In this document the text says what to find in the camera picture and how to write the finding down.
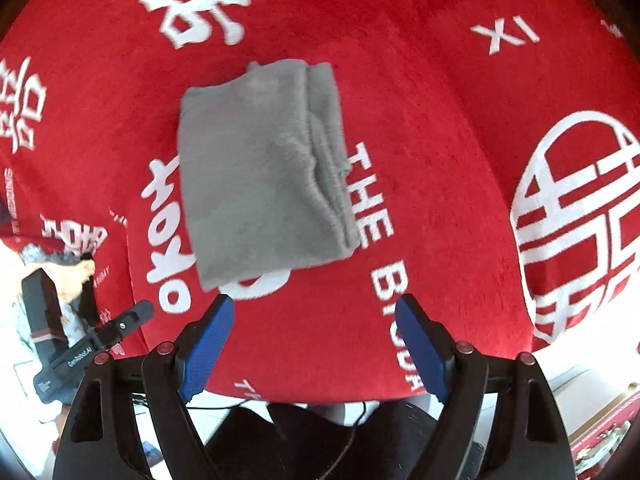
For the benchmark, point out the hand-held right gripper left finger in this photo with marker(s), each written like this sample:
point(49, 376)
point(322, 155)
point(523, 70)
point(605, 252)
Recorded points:
point(210, 350)

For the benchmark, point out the dark cloth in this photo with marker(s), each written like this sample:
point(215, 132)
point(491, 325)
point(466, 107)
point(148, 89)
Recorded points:
point(300, 450)

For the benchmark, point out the red printed blanket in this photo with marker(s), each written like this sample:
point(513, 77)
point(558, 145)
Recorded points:
point(425, 135)

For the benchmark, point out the red printed box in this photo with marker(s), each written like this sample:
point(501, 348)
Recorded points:
point(607, 435)

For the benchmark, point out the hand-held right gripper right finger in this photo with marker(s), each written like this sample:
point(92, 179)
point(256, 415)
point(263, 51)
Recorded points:
point(422, 350)

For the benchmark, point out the grey fleece garment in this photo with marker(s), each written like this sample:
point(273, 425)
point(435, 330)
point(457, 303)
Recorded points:
point(255, 170)

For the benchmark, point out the cream cloth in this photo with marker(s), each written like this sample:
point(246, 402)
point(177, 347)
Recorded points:
point(72, 277)

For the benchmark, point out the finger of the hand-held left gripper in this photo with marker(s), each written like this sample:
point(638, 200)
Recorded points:
point(127, 321)

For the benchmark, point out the grey-blue cloth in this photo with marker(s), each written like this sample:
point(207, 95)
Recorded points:
point(42, 255)

